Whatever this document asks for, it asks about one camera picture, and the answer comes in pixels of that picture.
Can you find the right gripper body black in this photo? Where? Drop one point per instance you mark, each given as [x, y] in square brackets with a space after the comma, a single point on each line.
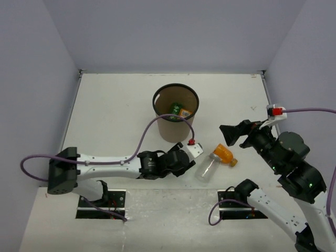
[261, 140]

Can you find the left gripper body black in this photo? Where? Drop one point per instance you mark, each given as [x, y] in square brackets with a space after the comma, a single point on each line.
[178, 172]

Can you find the clear plastic bottle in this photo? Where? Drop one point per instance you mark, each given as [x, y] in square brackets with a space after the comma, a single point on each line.
[208, 168]

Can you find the orange bottle with label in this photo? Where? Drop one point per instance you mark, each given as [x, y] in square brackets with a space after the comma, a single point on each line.
[184, 113]

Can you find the green bottle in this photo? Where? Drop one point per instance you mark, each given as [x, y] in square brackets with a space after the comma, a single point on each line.
[175, 110]

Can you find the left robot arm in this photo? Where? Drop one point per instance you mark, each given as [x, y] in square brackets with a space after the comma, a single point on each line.
[71, 172]

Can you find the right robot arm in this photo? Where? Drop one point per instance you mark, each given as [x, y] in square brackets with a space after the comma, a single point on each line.
[306, 186]

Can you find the brown cardboard bin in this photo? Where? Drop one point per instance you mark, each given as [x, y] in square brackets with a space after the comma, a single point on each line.
[175, 130]

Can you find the orange bottle near clear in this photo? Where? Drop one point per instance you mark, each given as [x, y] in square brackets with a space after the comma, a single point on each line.
[225, 155]

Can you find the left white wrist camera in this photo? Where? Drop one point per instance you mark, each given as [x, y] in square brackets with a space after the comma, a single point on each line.
[194, 151]

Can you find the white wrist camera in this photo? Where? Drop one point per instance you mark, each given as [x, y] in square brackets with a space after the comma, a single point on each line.
[194, 151]
[275, 114]

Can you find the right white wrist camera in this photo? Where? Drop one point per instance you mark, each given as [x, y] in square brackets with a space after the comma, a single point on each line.
[275, 114]

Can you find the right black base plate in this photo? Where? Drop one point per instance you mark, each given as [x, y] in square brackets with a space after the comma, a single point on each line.
[235, 211]

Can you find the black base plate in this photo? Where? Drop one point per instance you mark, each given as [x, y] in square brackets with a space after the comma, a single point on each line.
[115, 203]
[235, 211]

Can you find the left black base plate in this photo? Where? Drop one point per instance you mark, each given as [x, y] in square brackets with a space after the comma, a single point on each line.
[115, 203]

